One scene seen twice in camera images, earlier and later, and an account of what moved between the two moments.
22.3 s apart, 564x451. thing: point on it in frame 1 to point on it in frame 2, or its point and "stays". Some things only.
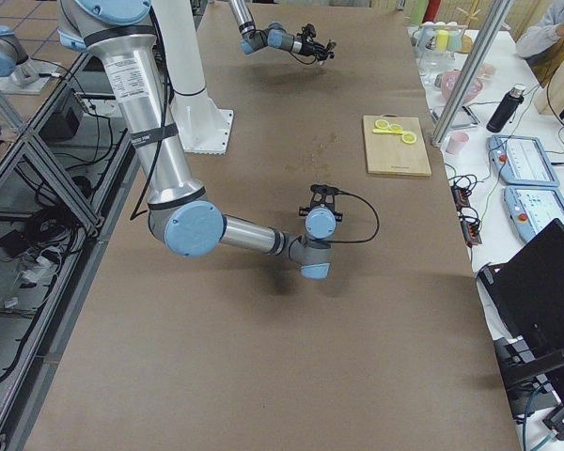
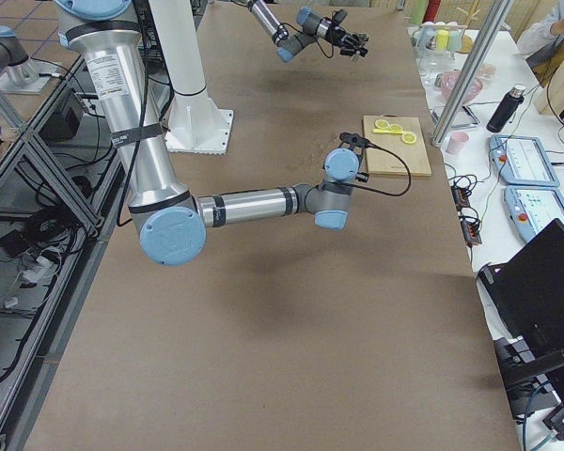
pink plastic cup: x=458 y=140 stays
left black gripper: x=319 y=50 to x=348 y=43
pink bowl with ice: x=448 y=82 stays
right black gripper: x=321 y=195 to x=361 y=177
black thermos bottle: x=507 y=108 stays
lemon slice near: x=409 y=137 stays
